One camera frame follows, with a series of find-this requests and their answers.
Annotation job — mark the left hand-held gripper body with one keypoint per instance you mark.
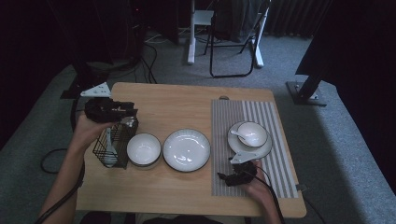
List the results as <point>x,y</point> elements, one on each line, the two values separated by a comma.
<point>102,109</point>

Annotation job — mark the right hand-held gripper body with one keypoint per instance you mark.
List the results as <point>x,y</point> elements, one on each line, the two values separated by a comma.
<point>244,174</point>

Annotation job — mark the bundle of white chopsticks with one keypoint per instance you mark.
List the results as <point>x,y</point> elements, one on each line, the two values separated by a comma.
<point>130,122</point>

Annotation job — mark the white plate dark rim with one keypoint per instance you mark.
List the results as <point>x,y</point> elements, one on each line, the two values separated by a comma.
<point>186,149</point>
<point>239,150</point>

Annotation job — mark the white bowl dark rim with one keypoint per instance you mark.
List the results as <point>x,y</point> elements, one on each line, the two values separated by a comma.
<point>257,133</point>
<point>143,149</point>

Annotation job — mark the person's right hand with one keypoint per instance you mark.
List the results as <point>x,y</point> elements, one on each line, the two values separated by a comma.
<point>261,186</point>

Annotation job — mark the person's left hand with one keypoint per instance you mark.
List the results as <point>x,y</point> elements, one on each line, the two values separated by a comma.
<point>90,130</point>

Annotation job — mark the black stand base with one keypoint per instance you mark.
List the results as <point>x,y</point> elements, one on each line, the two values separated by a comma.
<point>84,77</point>

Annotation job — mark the grey striped placemat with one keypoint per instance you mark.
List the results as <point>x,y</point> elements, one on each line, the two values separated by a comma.
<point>224,124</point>

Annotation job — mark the dark tape strip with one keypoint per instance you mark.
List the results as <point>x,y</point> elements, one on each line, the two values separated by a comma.
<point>301,187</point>

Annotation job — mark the black equipment with red light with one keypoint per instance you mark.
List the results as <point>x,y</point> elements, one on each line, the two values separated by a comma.
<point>130,31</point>

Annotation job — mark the round table grommet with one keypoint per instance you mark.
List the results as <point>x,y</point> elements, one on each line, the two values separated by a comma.
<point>223,97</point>

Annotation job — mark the black folding chair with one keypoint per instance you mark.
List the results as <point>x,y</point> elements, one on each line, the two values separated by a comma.
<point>211,62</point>

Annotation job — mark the dark cloth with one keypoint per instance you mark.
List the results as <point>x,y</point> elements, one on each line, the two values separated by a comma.
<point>236,21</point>

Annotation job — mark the black curtain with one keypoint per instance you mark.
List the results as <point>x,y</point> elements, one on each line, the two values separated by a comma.
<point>358,62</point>

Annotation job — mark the grey curtain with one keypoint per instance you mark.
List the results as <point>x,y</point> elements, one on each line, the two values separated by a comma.
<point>295,18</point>

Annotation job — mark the white desk frame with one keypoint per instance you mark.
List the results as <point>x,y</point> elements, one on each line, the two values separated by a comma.
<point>191,46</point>

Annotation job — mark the black stand with base plate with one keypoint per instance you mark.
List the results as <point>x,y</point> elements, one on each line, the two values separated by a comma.
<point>306,90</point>

